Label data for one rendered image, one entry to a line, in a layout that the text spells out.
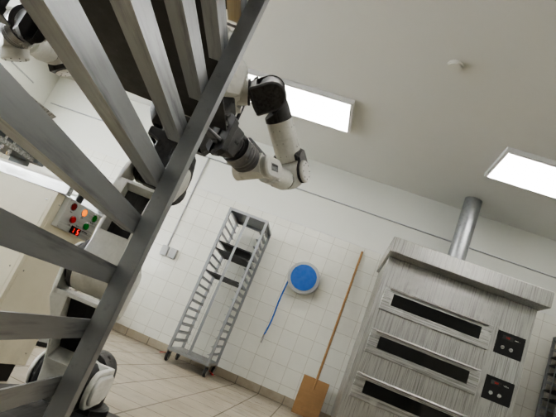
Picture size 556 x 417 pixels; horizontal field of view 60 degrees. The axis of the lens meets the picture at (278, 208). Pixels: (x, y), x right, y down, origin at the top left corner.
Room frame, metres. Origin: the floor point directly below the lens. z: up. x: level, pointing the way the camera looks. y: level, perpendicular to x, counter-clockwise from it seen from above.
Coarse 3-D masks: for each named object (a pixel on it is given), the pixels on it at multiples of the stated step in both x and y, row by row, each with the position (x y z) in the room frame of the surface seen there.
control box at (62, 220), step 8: (64, 200) 2.13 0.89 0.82; (72, 200) 2.13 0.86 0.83; (64, 208) 2.12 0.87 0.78; (80, 208) 2.20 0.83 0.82; (88, 208) 2.24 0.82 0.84; (56, 216) 2.13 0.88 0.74; (64, 216) 2.13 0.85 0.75; (72, 216) 2.18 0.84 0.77; (80, 216) 2.22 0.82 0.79; (88, 216) 2.27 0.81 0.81; (56, 224) 2.12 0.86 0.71; (64, 224) 2.16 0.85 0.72; (72, 224) 2.20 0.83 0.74; (80, 224) 2.25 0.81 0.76; (96, 224) 2.34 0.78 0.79; (72, 232) 2.22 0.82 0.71; (80, 232) 2.27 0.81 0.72; (88, 232) 2.32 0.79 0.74
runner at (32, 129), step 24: (0, 72) 0.33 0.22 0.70; (0, 96) 0.35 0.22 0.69; (24, 96) 0.37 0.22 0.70; (0, 120) 0.37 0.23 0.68; (24, 120) 0.39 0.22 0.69; (48, 120) 0.42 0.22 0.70; (24, 144) 0.43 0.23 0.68; (48, 144) 0.44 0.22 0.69; (72, 144) 0.48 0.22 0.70; (48, 168) 0.51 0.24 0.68; (72, 168) 0.50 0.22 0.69; (96, 168) 0.55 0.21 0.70; (96, 192) 0.58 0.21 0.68; (120, 216) 0.70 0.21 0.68
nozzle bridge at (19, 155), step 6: (0, 132) 2.57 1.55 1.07; (0, 138) 2.53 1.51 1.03; (6, 144) 2.58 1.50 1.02; (12, 144) 2.61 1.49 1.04; (0, 150) 2.83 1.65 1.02; (6, 150) 2.74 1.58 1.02; (18, 150) 2.66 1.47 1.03; (24, 150) 2.75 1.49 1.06; (12, 156) 2.85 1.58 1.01; (18, 156) 2.79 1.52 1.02; (24, 156) 2.71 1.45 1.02; (30, 156) 2.75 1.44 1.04; (18, 162) 2.83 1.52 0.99; (24, 162) 2.82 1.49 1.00; (30, 162) 2.83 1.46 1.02; (36, 162) 2.77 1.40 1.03
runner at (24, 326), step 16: (0, 320) 0.52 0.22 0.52; (16, 320) 0.55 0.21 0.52; (32, 320) 0.59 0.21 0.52; (48, 320) 0.64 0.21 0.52; (64, 320) 0.69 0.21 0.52; (80, 320) 0.75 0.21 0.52; (0, 336) 0.54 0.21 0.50; (16, 336) 0.57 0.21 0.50; (32, 336) 0.62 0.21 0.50; (48, 336) 0.66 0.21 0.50; (64, 336) 0.72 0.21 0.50; (80, 336) 0.78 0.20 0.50
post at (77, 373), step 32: (256, 0) 0.79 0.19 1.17; (224, 64) 0.79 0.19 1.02; (192, 128) 0.79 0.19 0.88; (192, 160) 0.81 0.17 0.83; (160, 192) 0.79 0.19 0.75; (160, 224) 0.81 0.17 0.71; (128, 256) 0.79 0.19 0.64; (128, 288) 0.80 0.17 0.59; (96, 320) 0.79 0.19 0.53; (96, 352) 0.79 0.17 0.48; (64, 384) 0.79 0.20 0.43; (64, 416) 0.79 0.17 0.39
